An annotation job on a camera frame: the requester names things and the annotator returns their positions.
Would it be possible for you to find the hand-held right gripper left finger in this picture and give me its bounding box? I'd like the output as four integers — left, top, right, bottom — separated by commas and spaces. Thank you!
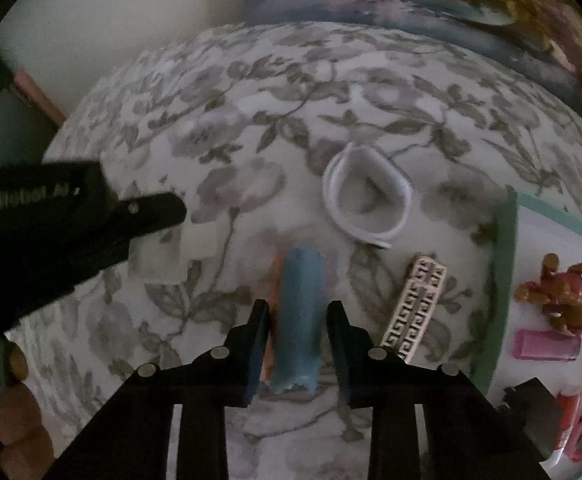
46, 299, 271, 480

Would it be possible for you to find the small black box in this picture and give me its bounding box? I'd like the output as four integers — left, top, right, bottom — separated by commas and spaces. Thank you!
503, 377, 564, 448

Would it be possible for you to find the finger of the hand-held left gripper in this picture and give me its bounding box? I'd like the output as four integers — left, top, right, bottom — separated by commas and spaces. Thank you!
114, 191, 188, 248

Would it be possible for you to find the white tray with green rim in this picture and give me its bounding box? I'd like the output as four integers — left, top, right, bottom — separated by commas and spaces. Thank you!
468, 191, 582, 480

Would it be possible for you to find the pink and green block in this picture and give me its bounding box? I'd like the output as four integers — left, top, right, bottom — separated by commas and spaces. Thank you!
513, 329, 582, 361

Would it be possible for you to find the grey floral bedsheet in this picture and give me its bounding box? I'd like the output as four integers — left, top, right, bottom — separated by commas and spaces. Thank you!
1, 20, 582, 480

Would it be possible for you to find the brown toy dog pink outfit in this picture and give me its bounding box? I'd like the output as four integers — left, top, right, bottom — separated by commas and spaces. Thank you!
515, 254, 582, 335

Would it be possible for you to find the red tube with white cap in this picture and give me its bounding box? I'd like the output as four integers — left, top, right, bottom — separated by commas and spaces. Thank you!
553, 392, 582, 448

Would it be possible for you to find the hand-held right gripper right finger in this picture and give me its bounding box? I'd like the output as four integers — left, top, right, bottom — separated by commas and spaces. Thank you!
326, 300, 552, 480

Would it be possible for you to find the pink wooden board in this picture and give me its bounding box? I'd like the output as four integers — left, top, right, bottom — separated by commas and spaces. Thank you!
14, 69, 68, 127

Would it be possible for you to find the white looped band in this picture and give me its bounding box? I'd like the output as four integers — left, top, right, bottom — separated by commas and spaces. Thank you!
321, 141, 414, 250

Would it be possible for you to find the floral painting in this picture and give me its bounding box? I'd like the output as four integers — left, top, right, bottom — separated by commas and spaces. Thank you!
231, 0, 582, 118

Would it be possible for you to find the blue brush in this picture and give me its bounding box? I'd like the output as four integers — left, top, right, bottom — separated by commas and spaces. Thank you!
270, 246, 328, 393

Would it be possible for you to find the person's left hand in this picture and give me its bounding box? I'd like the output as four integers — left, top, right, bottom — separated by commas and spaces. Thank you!
0, 340, 56, 476

